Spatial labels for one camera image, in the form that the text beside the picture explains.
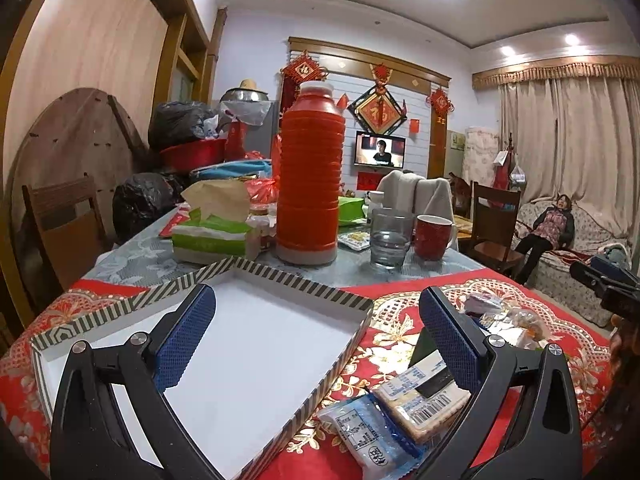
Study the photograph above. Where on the red basin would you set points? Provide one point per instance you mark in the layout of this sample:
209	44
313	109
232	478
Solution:
193	155

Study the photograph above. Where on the red thermos flask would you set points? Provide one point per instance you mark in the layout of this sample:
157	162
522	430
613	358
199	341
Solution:
311	155

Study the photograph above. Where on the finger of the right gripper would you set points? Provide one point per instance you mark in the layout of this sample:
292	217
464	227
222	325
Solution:
617	288

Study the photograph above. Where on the round wooden tabletop leaning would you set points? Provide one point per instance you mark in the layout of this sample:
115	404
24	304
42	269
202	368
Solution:
84	132

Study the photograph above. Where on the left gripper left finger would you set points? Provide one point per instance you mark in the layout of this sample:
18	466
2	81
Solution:
89	435

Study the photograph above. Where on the green box on table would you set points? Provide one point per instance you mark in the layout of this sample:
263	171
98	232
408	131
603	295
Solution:
349	210

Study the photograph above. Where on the sofa with floral cover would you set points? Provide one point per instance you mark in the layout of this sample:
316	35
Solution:
552	273

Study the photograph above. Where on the black garbage bag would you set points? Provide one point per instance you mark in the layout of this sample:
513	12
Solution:
175	123
141	200

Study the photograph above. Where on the red-banded cracker pack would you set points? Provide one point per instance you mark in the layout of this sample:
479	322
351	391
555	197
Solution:
423	400

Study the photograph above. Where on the striped white shallow box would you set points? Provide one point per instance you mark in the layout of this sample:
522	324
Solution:
275	345

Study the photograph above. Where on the red mug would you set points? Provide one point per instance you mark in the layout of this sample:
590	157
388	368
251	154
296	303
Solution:
434	235

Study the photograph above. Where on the clear drinking glass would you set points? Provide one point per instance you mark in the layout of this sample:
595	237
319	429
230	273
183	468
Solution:
390	237

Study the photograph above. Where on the red chinese knot left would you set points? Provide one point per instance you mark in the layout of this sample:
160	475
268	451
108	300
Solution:
302	68

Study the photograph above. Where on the grey garment on chair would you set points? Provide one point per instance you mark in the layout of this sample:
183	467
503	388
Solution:
413	193

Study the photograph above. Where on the green tissue pack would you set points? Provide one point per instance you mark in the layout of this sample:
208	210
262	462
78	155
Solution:
217	226

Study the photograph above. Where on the black garbage bag lower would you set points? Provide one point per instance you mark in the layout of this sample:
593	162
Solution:
141	200

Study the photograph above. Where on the wooden chair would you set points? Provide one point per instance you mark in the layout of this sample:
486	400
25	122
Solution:
493	226
70	230

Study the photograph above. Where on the wall television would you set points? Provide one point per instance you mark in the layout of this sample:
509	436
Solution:
372	150

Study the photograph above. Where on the beige curtain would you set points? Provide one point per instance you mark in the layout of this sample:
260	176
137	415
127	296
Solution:
575	126

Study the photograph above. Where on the wooden chair right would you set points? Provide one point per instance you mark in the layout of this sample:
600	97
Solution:
493	226

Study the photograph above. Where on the black garbage bag upper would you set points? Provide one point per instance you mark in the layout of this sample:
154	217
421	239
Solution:
175	123

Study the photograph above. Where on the wooden chair left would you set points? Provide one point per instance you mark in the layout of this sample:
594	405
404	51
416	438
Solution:
70	230

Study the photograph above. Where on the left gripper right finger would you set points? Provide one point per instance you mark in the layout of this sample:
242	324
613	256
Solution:
542	440

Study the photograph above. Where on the diamond fu wall decoration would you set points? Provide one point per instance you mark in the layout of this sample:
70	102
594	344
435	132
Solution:
377	112

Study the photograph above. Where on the seated person on sofa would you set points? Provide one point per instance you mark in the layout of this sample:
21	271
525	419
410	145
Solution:
553	229

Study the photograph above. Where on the blue white snack packet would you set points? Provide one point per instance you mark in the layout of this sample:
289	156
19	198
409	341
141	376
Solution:
376	442

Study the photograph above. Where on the steel pot on fridge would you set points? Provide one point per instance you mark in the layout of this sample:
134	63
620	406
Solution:
246	91

